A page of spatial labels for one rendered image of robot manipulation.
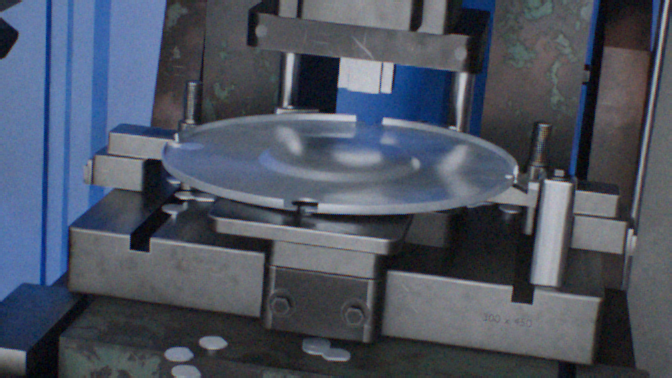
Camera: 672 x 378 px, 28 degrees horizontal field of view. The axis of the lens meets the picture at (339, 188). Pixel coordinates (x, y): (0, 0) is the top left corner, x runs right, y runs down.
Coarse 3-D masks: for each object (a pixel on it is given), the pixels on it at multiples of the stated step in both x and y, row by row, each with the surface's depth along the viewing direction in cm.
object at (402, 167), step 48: (240, 144) 113; (288, 144) 112; (336, 144) 112; (384, 144) 113; (432, 144) 116; (480, 144) 117; (240, 192) 97; (288, 192) 100; (336, 192) 101; (384, 192) 101; (432, 192) 102; (480, 192) 103
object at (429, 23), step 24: (288, 0) 111; (312, 0) 108; (336, 0) 107; (360, 0) 107; (384, 0) 107; (408, 0) 106; (432, 0) 109; (456, 0) 112; (360, 24) 108; (384, 24) 107; (408, 24) 107; (432, 24) 110
